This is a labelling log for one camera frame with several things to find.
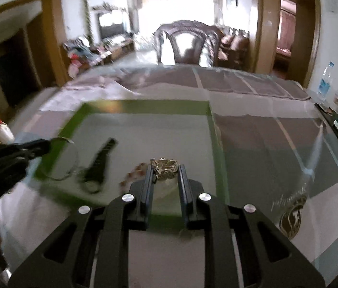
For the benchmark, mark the black wrist watch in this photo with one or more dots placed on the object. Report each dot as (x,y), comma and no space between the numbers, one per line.
(92,178)

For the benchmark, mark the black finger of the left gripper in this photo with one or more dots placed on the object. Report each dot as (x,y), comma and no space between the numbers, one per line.
(34,149)

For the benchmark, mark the plastic water bottle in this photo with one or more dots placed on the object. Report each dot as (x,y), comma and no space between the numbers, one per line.
(325,82)

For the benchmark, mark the plaid bed sheet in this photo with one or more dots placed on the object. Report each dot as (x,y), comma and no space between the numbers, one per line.
(279,155)

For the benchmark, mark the carved wooden chair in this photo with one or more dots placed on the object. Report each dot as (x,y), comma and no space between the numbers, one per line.
(188,39)

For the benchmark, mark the wooden armchair with clothes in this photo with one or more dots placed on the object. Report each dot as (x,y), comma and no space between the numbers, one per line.
(79,56)

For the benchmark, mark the green cardboard box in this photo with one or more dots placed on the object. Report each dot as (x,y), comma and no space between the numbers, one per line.
(144,129)

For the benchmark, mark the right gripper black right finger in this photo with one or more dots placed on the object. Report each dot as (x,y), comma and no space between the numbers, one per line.
(243,248)

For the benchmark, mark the cream flower hair accessory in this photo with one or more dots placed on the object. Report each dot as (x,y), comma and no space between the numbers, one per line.
(164,169)

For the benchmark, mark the green ivy garland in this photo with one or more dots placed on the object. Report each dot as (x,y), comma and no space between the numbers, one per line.
(87,22)

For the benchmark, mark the wooden tv cabinet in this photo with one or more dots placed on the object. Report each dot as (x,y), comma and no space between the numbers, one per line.
(118,50)

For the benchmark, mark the flat screen television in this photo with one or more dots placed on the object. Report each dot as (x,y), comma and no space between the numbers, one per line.
(111,23)

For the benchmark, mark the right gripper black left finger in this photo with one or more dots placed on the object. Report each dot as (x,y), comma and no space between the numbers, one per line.
(91,247)

